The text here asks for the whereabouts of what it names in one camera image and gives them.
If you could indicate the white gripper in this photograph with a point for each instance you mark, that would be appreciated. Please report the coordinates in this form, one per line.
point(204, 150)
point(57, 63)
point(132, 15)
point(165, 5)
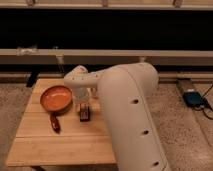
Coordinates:
point(80, 95)

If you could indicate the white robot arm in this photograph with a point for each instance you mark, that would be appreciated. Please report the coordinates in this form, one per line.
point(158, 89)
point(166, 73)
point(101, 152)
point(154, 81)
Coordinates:
point(122, 91)

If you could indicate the orange frying pan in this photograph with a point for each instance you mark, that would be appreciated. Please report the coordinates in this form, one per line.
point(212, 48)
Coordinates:
point(56, 100)

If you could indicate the wooden table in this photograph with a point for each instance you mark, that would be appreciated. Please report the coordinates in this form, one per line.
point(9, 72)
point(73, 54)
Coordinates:
point(78, 143)

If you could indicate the grey metal rail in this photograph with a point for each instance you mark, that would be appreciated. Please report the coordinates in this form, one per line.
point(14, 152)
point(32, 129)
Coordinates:
point(105, 57)

